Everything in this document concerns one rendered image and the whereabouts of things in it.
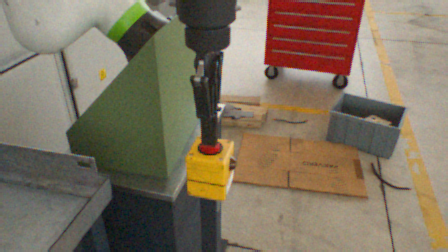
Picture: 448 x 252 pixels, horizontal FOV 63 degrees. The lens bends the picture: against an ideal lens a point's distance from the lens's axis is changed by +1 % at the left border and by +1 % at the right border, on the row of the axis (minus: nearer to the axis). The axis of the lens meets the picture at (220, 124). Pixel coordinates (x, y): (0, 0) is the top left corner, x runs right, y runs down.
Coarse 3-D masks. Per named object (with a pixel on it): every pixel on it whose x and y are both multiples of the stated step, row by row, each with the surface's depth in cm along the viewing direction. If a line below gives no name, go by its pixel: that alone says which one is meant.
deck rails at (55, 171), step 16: (0, 144) 71; (0, 160) 73; (16, 160) 72; (32, 160) 71; (48, 160) 70; (64, 160) 69; (80, 160) 67; (0, 176) 72; (16, 176) 72; (32, 176) 72; (48, 176) 72; (64, 176) 71; (80, 176) 70; (96, 176) 69; (64, 192) 68; (80, 192) 68
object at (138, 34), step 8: (144, 16) 86; (152, 16) 88; (160, 16) 97; (136, 24) 85; (144, 24) 86; (152, 24) 86; (160, 24) 87; (128, 32) 86; (136, 32) 85; (144, 32) 85; (152, 32) 87; (120, 40) 87; (128, 40) 86; (136, 40) 86; (144, 40) 85; (128, 48) 87; (136, 48) 86; (128, 56) 88
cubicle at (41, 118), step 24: (0, 24) 123; (0, 48) 124; (24, 48) 134; (0, 72) 127; (24, 72) 136; (48, 72) 148; (0, 96) 127; (24, 96) 137; (48, 96) 150; (0, 120) 128; (24, 120) 139; (48, 120) 152; (24, 144) 141; (48, 144) 154
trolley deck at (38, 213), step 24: (0, 192) 69; (24, 192) 69; (48, 192) 69; (96, 192) 69; (0, 216) 64; (24, 216) 64; (48, 216) 64; (72, 216) 64; (96, 216) 70; (0, 240) 59; (24, 240) 59; (48, 240) 59; (72, 240) 64
